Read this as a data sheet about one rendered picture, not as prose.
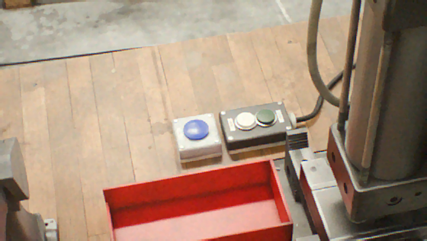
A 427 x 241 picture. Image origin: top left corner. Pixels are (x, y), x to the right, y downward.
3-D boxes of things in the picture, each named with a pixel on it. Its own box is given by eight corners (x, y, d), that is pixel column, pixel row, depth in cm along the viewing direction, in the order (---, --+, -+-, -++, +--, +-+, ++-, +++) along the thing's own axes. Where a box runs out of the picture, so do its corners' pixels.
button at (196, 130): (181, 128, 130) (181, 120, 129) (206, 124, 131) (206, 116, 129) (186, 147, 128) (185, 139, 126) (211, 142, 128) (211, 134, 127)
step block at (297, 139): (284, 168, 127) (286, 130, 120) (302, 165, 127) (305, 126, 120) (295, 201, 123) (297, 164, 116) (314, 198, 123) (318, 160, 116)
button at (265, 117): (254, 118, 131) (254, 110, 130) (271, 115, 132) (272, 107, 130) (258, 132, 130) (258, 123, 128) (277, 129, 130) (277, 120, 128)
